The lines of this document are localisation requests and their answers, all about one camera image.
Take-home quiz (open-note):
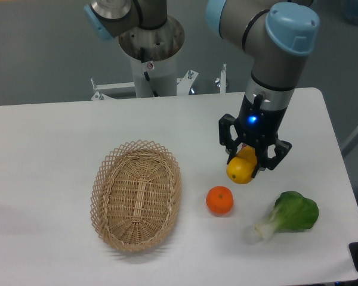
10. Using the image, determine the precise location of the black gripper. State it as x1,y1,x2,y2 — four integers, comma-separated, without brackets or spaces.
218,92,293,180

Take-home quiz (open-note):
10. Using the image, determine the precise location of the green bok choy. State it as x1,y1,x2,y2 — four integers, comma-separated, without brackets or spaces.
254,191,319,240

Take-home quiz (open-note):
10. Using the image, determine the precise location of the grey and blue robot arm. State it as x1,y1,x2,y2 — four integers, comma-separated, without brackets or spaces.
84,1,320,184

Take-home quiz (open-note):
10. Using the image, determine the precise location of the yellow mango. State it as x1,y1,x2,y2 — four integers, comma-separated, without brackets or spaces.
226,145,257,184

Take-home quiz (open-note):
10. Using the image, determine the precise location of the oval wicker basket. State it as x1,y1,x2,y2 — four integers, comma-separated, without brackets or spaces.
90,140,181,252

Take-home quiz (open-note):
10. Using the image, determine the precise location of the orange tangerine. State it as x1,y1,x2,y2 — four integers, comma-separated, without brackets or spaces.
206,186,234,215

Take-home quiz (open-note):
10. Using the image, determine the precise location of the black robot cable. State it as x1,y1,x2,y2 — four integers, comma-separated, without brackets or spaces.
140,47,159,98

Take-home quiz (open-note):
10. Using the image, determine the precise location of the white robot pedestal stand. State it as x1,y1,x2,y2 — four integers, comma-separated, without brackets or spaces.
91,16,199,100

